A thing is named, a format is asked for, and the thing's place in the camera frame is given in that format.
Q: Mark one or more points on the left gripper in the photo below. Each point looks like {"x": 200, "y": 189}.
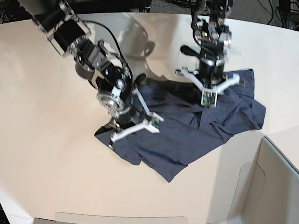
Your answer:
{"x": 210, "y": 75}

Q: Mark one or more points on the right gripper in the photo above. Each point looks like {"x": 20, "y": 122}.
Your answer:
{"x": 131, "y": 120}

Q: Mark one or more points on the dark blue t-shirt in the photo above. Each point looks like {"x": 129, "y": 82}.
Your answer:
{"x": 190, "y": 130}

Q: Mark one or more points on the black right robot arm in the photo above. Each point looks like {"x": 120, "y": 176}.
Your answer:
{"x": 106, "y": 71}

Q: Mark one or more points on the grey cardboard box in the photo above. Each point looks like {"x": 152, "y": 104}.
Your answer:
{"x": 267, "y": 192}

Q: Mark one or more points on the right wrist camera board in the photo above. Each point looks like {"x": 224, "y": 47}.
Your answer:
{"x": 155, "y": 122}

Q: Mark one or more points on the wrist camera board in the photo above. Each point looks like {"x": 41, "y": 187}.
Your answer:
{"x": 208, "y": 98}
{"x": 155, "y": 122}

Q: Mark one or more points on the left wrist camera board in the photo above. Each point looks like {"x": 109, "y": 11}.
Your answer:
{"x": 208, "y": 98}

